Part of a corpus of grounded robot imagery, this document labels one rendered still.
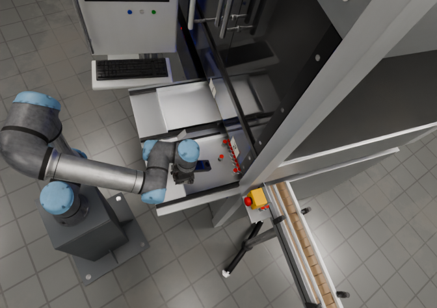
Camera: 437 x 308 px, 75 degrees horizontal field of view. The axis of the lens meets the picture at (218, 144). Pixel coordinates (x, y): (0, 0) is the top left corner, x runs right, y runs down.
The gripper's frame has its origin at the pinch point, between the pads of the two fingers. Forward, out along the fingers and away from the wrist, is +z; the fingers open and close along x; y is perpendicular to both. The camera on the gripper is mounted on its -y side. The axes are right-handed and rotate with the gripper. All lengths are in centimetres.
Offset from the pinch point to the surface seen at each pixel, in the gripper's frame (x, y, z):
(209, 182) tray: 2.3, -10.2, 5.8
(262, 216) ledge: 24.3, -29.8, 6.0
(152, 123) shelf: -35.8, 8.4, 6.1
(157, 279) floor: 34, 24, 94
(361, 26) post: 8, -24, -91
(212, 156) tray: -10.5, -16.3, 5.8
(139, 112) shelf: -43.3, 13.5, 6.1
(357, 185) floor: 15, -158, 94
